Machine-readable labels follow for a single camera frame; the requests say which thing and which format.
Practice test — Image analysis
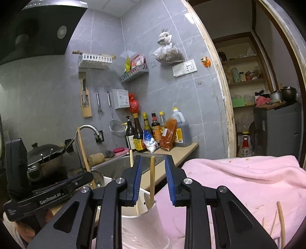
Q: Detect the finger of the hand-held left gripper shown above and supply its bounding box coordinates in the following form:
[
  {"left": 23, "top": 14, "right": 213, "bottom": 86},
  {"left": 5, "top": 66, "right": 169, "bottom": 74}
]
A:
[{"left": 63, "top": 171, "right": 94, "bottom": 199}]

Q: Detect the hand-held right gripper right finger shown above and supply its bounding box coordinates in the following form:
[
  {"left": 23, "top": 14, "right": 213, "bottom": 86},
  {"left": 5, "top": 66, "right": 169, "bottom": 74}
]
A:
[{"left": 164, "top": 155, "right": 279, "bottom": 249}]

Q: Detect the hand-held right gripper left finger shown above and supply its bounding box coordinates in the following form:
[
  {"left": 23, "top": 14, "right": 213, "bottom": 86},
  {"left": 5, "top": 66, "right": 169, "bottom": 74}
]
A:
[{"left": 27, "top": 155, "right": 143, "bottom": 249}]

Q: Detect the white plastic utensil holder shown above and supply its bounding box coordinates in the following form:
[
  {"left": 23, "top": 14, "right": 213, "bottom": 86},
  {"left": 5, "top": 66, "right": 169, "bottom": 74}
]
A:
[{"left": 121, "top": 187, "right": 173, "bottom": 249}]

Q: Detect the person's left hand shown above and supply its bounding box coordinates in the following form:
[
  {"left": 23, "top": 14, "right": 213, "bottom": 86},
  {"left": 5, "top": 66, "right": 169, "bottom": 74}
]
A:
[{"left": 14, "top": 211, "right": 52, "bottom": 242}]

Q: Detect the steel sink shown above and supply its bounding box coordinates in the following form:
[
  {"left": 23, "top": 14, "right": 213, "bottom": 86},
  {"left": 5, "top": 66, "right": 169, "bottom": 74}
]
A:
[{"left": 91, "top": 153, "right": 168, "bottom": 182}]

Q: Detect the black wok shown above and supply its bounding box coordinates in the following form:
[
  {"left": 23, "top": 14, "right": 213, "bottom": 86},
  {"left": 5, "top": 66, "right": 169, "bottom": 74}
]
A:
[{"left": 27, "top": 142, "right": 67, "bottom": 183}]

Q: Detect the loofah scrubber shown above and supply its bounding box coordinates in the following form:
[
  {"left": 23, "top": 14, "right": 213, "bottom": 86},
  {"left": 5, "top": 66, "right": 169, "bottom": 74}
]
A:
[{"left": 89, "top": 153, "right": 106, "bottom": 165}]

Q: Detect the dark soy sauce bottle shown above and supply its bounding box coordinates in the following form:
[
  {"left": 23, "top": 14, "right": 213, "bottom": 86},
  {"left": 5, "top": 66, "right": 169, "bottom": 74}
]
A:
[{"left": 133, "top": 113, "right": 147, "bottom": 152}]

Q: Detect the white salt bag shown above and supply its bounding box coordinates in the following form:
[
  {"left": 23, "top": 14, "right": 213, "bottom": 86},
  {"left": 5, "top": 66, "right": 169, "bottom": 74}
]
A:
[{"left": 143, "top": 132, "right": 159, "bottom": 153}]

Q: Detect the pump dispenser bottle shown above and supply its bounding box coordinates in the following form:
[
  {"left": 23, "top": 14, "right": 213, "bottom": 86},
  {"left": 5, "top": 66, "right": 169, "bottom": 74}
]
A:
[{"left": 125, "top": 116, "right": 137, "bottom": 150}]

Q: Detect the red chili powder bag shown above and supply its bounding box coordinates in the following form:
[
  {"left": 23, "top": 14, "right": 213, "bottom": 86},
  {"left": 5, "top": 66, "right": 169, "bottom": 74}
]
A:
[{"left": 159, "top": 118, "right": 178, "bottom": 152}]

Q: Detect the cooking oil jug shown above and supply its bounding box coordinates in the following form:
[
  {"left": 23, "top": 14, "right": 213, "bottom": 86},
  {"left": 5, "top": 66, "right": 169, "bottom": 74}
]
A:
[{"left": 172, "top": 107, "right": 192, "bottom": 147}]

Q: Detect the black cap vinegar bottle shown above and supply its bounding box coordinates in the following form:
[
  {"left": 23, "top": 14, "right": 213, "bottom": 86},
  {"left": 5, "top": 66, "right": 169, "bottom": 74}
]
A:
[{"left": 151, "top": 113, "right": 162, "bottom": 142}]

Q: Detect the hanging mesh strainer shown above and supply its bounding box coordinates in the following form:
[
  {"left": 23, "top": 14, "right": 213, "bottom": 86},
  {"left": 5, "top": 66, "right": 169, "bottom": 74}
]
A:
[{"left": 107, "top": 91, "right": 126, "bottom": 137}]

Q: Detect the yellow cap sauce bottle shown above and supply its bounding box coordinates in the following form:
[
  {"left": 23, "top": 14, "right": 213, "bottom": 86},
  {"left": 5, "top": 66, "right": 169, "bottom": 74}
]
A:
[{"left": 143, "top": 112, "right": 153, "bottom": 135}]

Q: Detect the chrome faucet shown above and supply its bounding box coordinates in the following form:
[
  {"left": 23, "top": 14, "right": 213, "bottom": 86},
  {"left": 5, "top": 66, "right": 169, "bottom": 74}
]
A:
[{"left": 75, "top": 124, "right": 101, "bottom": 173}]

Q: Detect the clear yellow cap bottle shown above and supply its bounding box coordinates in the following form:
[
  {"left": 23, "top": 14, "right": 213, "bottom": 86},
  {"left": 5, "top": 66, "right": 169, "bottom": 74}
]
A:
[{"left": 159, "top": 111, "right": 167, "bottom": 134}]

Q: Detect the white towel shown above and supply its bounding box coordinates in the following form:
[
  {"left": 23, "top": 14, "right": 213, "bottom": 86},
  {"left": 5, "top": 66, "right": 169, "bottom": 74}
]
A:
[{"left": 2, "top": 214, "right": 27, "bottom": 249}]

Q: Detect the pink floral blanket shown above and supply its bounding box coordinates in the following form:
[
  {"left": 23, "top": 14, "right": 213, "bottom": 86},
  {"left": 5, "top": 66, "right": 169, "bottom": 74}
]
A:
[{"left": 92, "top": 155, "right": 302, "bottom": 249}]

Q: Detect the red plastic bag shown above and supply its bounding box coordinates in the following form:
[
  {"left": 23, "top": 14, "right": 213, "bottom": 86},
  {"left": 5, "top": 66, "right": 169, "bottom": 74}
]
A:
[{"left": 129, "top": 93, "right": 139, "bottom": 113}]

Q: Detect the wooden knife rack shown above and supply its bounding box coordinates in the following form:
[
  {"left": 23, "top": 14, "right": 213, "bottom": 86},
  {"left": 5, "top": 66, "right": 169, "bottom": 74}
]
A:
[{"left": 80, "top": 72, "right": 93, "bottom": 118}]

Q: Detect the hanging metal utensil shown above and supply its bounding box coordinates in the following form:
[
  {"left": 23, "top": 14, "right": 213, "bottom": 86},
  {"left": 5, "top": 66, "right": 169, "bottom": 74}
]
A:
[{"left": 96, "top": 92, "right": 104, "bottom": 115}]

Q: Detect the red snack packet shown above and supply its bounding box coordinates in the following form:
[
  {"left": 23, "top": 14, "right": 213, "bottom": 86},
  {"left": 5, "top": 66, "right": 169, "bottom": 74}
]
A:
[{"left": 130, "top": 55, "right": 146, "bottom": 68}]

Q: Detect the grey cabinet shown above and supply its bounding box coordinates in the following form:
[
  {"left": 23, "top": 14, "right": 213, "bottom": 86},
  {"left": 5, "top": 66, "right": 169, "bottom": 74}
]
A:
[{"left": 253, "top": 102, "right": 302, "bottom": 157}]

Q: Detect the wooden storage shelf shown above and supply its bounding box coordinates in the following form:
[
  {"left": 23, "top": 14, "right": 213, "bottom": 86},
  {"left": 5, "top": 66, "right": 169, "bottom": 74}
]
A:
[{"left": 213, "top": 31, "right": 275, "bottom": 108}]

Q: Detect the plastic bag of dried goods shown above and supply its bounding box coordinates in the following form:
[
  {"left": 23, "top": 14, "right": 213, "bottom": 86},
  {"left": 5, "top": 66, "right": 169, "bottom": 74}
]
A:
[{"left": 152, "top": 31, "right": 184, "bottom": 65}]

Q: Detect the black range hood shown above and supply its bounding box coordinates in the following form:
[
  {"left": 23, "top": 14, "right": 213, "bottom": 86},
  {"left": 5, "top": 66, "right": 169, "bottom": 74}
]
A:
[{"left": 0, "top": 0, "right": 95, "bottom": 65}]

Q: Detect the black pot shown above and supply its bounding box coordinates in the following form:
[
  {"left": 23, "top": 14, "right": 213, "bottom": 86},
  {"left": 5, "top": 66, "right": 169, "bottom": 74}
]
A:
[{"left": 280, "top": 87, "right": 297, "bottom": 101}]

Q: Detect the white wall box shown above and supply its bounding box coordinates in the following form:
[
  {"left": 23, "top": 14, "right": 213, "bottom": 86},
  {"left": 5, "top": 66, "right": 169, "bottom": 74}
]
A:
[{"left": 112, "top": 89, "right": 130, "bottom": 110}]

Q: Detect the grey wall shelf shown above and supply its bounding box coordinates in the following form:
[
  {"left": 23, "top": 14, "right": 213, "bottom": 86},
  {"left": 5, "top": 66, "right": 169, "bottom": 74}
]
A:
[{"left": 120, "top": 64, "right": 149, "bottom": 83}]

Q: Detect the wooden door frame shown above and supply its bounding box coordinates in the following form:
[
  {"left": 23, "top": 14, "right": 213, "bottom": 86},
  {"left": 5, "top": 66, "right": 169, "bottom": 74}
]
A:
[{"left": 185, "top": 0, "right": 306, "bottom": 168}]

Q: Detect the white wall switch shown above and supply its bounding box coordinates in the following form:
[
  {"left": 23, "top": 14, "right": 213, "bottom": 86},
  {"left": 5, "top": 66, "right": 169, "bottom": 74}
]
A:
[{"left": 173, "top": 64, "right": 185, "bottom": 77}]

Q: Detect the white wall socket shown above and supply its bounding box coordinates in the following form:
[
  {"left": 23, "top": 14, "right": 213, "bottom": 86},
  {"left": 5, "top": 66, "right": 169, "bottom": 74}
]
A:
[{"left": 184, "top": 60, "right": 198, "bottom": 74}]

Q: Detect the white wall basket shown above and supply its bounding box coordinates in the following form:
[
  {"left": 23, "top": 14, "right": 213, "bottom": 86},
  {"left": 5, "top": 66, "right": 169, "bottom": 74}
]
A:
[{"left": 73, "top": 51, "right": 116, "bottom": 70}]

